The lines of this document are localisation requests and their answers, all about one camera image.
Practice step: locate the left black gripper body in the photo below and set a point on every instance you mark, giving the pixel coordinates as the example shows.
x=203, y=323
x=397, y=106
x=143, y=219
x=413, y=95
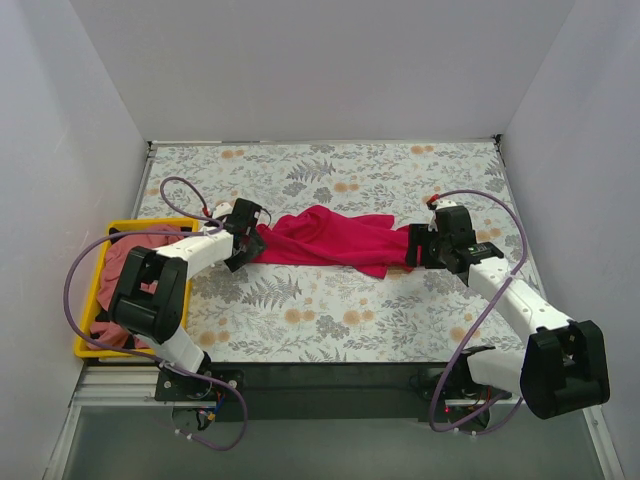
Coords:
x=248, y=242

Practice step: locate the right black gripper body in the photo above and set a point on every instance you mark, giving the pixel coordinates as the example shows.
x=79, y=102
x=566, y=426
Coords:
x=417, y=247

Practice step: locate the magenta t shirt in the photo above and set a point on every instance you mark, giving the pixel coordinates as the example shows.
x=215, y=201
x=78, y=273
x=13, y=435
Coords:
x=318, y=236

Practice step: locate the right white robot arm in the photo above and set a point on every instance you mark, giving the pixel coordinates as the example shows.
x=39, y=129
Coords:
x=563, y=367

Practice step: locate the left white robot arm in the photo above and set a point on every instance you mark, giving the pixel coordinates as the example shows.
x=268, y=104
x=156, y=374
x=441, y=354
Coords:
x=149, y=297

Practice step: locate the floral patterned table mat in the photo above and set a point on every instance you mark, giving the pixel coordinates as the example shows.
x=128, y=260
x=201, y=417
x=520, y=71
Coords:
x=276, y=313

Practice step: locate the black garment in bin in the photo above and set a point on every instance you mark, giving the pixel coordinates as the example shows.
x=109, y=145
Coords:
x=116, y=235

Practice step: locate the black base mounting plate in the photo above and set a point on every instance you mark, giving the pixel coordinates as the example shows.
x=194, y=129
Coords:
x=237, y=411

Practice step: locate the salmon pink t shirt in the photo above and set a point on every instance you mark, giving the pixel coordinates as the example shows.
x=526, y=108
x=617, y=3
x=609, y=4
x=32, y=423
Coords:
x=100, y=327

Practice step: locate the yellow plastic bin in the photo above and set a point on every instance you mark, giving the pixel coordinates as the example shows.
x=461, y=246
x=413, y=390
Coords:
x=92, y=308

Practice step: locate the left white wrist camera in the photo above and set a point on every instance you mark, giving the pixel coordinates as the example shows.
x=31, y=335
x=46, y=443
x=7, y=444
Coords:
x=219, y=212

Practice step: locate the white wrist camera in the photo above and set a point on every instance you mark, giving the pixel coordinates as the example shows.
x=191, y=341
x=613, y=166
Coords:
x=436, y=203
x=219, y=212

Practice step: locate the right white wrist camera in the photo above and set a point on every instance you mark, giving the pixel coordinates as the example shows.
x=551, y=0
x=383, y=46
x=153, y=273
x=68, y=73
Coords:
x=436, y=203

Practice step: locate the aluminium frame rail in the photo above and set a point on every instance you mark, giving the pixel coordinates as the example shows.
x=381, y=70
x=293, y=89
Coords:
x=115, y=390

